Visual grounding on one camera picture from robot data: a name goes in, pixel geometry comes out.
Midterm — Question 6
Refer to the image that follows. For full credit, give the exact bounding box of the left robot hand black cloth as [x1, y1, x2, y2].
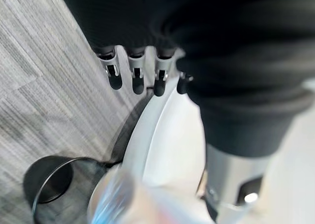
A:
[56, 0, 315, 222]

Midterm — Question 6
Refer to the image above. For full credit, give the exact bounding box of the black round small bin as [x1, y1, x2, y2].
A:
[23, 155, 109, 224]

